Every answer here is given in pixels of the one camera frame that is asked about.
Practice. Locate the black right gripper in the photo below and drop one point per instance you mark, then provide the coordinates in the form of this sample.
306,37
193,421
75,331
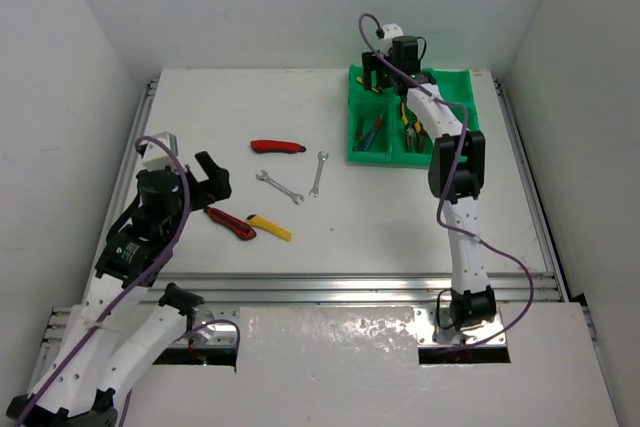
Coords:
369,66

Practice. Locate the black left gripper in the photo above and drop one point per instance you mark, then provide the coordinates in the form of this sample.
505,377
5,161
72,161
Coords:
201,187

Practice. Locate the yellow black precision screwdriver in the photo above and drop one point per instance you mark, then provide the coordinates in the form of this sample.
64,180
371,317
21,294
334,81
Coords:
375,87

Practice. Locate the red utility knife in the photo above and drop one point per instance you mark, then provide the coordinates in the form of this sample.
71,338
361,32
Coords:
239,228
265,146

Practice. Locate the blue screwdriver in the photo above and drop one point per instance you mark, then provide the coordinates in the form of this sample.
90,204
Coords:
376,127
359,129
366,142

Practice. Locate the yellow pliers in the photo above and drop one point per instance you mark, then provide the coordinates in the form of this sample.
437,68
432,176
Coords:
420,135
406,118

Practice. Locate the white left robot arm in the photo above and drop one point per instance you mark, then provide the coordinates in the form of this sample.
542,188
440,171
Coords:
89,380

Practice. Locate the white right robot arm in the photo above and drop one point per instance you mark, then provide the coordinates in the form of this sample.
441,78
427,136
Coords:
455,173

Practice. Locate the yellow utility knife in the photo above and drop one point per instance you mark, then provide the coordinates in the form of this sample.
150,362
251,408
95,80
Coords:
261,223

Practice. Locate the red utility knife top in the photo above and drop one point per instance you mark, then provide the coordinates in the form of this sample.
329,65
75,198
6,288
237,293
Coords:
265,146

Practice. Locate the green compartment tray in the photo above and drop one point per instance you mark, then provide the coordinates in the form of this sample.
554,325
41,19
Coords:
389,146

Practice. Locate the silver wrench left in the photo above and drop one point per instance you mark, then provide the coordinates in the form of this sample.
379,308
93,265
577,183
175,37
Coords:
296,198

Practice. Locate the silver wrench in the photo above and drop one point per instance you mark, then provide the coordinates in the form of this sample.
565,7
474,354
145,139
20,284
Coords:
296,198
321,159

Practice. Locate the silver wrench right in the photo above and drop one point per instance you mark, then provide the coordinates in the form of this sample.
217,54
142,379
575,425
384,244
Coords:
321,159

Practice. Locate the white front cover panel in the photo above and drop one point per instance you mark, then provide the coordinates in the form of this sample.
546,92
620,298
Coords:
301,366

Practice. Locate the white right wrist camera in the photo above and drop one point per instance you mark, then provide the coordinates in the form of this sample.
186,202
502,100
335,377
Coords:
386,34

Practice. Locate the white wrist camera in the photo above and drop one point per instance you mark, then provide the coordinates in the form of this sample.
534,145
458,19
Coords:
386,34
154,157

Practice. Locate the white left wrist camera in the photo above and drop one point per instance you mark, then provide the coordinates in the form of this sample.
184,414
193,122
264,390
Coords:
154,157

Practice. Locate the aluminium frame rail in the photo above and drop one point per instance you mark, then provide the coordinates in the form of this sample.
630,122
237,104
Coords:
316,289

